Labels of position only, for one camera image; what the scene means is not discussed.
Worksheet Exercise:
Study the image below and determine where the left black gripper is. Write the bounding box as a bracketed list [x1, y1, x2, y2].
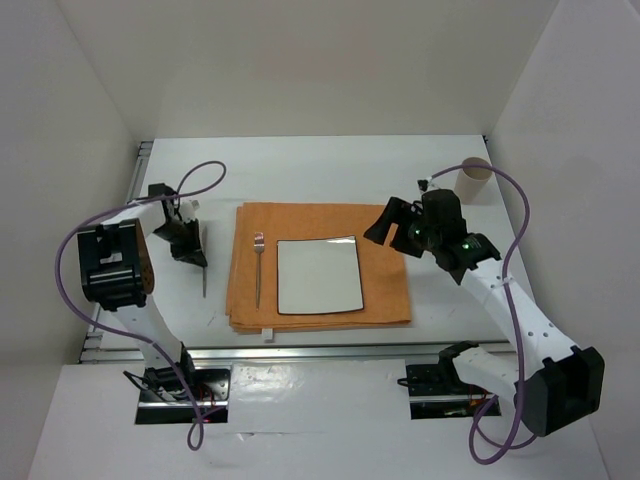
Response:
[152, 218, 207, 267]

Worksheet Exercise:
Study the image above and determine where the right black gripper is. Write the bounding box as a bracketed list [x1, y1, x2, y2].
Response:
[363, 196, 440, 258]

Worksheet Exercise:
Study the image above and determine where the orange cloth placemat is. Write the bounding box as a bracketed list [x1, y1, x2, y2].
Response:
[226, 202, 411, 333]

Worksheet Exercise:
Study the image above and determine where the white square plate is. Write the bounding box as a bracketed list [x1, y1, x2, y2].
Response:
[277, 235, 364, 315]

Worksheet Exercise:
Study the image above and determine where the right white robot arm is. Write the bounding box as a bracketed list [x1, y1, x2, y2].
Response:
[364, 189, 605, 437]

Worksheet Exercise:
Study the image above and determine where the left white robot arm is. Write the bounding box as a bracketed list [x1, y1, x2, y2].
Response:
[77, 183, 208, 399]

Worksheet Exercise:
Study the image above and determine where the beige paper cup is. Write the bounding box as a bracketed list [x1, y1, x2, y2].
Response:
[454, 157, 493, 205]

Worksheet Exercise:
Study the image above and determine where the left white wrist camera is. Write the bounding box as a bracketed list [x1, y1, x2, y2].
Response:
[179, 200, 200, 223]

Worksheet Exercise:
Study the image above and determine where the aluminium rail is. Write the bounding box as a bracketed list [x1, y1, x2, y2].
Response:
[79, 139, 516, 365]

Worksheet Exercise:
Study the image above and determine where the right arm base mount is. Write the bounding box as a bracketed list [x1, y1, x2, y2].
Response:
[396, 364, 491, 420]

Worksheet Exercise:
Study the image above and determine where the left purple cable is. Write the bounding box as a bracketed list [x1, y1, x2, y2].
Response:
[53, 160, 228, 450]

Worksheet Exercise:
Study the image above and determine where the purple cable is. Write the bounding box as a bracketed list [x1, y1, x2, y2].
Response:
[429, 167, 541, 465]
[53, 160, 228, 450]

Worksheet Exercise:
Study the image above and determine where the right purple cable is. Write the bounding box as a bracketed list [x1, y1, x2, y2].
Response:
[429, 167, 541, 465]

